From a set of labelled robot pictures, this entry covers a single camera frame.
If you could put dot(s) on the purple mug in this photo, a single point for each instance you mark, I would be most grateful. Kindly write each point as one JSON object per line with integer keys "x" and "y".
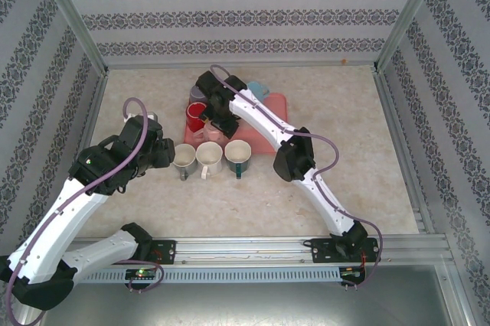
{"x": 195, "y": 94}

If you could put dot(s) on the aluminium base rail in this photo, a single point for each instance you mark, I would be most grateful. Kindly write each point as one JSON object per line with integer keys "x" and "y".
{"x": 245, "y": 251}

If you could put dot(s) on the right aluminium side rail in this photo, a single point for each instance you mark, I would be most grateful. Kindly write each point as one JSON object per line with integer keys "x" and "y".
{"x": 398, "y": 134}

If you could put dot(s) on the right aluminium corner post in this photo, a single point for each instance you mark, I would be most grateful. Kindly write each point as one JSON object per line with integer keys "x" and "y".
{"x": 411, "y": 8}

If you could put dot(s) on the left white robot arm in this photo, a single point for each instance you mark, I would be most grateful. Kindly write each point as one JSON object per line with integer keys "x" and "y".
{"x": 57, "y": 222}

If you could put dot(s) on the right black mount plate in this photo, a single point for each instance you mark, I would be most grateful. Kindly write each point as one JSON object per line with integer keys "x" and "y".
{"x": 321, "y": 253}

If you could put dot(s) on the aluminium side rail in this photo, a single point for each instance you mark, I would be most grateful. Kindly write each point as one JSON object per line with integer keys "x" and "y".
{"x": 92, "y": 119}
{"x": 398, "y": 134}

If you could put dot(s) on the grey metal sheet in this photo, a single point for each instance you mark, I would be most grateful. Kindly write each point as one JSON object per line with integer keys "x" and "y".
{"x": 245, "y": 307}

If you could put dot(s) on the pink faceted mug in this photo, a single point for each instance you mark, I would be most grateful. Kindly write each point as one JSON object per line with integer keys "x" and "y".
{"x": 212, "y": 135}

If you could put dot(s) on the pale pinkish grey mug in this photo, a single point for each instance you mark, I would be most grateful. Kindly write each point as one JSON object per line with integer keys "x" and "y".
{"x": 184, "y": 155}

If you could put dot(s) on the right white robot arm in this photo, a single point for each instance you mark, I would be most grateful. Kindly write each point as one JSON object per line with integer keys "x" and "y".
{"x": 264, "y": 115}

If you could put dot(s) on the aluminium corner post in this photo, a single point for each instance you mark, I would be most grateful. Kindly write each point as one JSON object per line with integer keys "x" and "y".
{"x": 72, "y": 16}
{"x": 411, "y": 8}

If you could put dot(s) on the black mount plate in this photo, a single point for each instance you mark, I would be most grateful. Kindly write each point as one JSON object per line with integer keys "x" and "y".
{"x": 321, "y": 253}
{"x": 166, "y": 251}

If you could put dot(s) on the white mug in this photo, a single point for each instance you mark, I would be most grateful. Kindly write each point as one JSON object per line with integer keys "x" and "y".
{"x": 209, "y": 154}

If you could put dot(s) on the small circuit board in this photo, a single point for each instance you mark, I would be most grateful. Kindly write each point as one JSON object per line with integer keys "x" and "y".
{"x": 352, "y": 272}
{"x": 141, "y": 273}

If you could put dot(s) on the left aluminium side rail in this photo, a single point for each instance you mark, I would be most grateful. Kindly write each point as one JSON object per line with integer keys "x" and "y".
{"x": 92, "y": 119}

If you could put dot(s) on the left aluminium corner post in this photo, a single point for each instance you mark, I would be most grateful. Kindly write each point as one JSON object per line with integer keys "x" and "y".
{"x": 72, "y": 16}

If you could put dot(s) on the pink plastic tray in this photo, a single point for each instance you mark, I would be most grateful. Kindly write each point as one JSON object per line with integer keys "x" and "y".
{"x": 268, "y": 119}

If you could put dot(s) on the dark green mug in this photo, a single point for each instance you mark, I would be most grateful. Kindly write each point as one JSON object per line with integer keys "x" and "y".
{"x": 237, "y": 152}

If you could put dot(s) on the aluminium wall base strip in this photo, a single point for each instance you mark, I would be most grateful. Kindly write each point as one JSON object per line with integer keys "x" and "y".
{"x": 153, "y": 67}

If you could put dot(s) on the red mug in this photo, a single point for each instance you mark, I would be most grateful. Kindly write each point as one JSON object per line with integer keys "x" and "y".
{"x": 195, "y": 117}

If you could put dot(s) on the light blue mug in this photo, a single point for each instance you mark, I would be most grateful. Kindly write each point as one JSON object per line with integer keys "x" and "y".
{"x": 254, "y": 88}

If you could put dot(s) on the right small circuit board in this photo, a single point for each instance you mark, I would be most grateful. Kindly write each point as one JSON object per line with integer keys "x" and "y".
{"x": 352, "y": 272}

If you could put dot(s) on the left black mount plate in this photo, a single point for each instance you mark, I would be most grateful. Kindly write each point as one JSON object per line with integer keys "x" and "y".
{"x": 166, "y": 251}

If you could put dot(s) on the left small circuit board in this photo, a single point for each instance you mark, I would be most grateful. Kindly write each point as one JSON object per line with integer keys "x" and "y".
{"x": 141, "y": 273}

